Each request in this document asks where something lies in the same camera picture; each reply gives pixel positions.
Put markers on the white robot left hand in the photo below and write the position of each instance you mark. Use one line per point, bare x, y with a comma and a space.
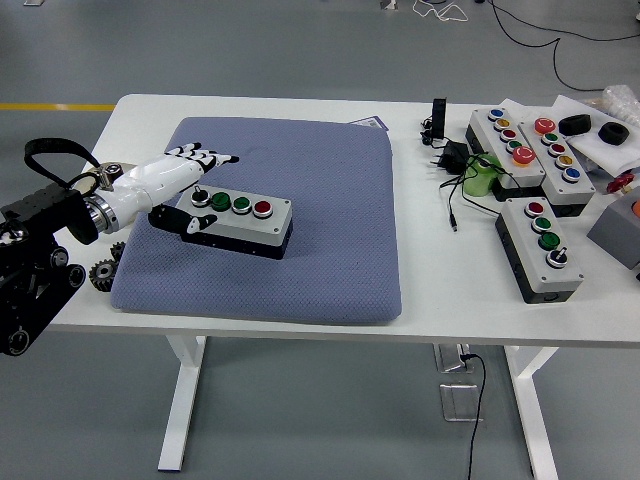
155, 175

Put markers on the grey four-button control box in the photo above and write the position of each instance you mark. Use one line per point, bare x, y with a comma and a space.
235, 223
530, 240

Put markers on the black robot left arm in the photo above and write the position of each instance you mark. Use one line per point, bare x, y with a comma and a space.
35, 210

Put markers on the five-button box, blue end button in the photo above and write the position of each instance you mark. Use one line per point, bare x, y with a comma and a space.
508, 134

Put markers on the five-button box, red mushroom end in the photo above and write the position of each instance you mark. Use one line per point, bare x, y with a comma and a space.
557, 150

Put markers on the grey box with orange button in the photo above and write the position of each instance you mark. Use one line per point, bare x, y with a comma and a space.
612, 225

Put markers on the small dark metal cylinder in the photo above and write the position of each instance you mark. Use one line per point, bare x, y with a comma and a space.
111, 172

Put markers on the black metal gear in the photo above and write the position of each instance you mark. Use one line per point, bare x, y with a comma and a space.
102, 277
118, 251

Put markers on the blue-grey textured mat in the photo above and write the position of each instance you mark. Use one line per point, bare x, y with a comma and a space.
325, 225

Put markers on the white table leg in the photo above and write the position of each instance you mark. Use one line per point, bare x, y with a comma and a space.
537, 425
182, 410

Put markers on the black upright small device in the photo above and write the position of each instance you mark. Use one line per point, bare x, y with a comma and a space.
439, 120

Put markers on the grey metal floor piece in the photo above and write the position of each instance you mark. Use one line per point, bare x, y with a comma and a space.
389, 4

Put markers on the black power adapter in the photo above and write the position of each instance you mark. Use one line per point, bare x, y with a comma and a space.
455, 152

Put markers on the green foam block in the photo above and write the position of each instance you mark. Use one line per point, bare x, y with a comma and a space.
475, 185

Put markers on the white foam sheet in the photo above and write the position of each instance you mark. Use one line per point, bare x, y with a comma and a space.
607, 156

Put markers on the clear plastic bag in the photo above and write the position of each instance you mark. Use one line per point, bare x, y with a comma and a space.
622, 100

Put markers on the clear acrylic bracket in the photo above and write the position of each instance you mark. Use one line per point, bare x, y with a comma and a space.
450, 360
457, 400

